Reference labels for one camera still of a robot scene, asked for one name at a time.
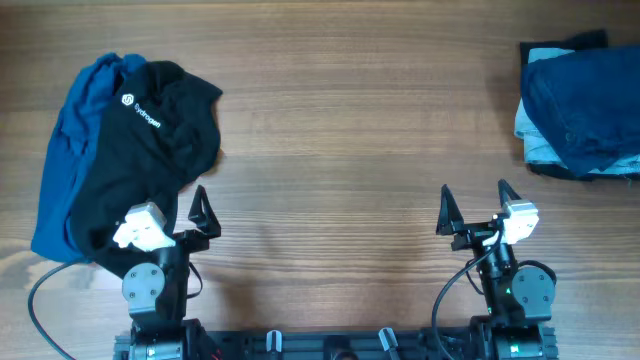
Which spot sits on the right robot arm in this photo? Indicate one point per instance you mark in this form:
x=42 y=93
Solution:
x=518 y=294

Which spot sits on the black folded garment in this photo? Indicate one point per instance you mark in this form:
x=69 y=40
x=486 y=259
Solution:
x=593 y=39

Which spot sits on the black polo shirt with logo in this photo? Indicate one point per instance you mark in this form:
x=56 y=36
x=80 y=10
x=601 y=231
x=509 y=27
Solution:
x=158 y=134

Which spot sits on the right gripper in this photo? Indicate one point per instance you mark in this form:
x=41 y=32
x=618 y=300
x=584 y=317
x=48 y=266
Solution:
x=451 y=221

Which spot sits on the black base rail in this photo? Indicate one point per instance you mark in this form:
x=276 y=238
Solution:
x=457 y=343

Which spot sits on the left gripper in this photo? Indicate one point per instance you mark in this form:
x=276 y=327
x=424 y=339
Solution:
x=201 y=216

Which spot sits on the dark navy folded garment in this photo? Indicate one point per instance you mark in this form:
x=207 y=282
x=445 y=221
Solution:
x=585 y=104

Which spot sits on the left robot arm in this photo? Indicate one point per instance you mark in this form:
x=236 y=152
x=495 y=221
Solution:
x=157 y=290

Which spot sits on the blue crumpled shirt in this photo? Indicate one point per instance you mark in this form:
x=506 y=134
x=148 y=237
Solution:
x=71 y=151

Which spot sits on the light blue folded garment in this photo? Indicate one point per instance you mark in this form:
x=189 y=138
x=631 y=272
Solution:
x=538 y=153

